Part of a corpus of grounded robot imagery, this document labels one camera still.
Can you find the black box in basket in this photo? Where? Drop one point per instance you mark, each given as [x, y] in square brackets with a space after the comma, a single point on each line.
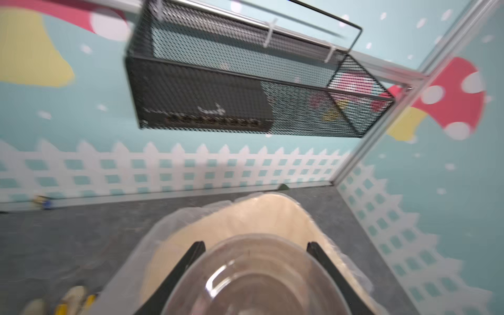
[181, 97]

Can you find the small yellow blue object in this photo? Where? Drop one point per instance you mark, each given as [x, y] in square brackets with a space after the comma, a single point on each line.
[43, 202]

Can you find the white yellow work gloves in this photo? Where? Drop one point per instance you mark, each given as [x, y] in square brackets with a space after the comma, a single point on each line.
[75, 301]

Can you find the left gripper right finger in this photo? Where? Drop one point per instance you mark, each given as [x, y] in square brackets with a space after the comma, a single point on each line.
[354, 302]

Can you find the clear plastic bin liner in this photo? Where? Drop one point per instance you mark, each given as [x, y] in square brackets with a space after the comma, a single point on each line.
[122, 294]

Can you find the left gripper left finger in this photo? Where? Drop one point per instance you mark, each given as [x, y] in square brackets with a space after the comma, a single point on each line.
[156, 303]

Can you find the clear tea jar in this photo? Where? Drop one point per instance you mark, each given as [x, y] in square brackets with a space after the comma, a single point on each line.
[256, 274]

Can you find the beige trash bin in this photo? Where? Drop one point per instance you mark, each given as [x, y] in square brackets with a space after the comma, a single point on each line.
[271, 214]

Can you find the black wire mesh basket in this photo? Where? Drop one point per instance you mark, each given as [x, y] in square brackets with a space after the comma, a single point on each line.
[314, 87]

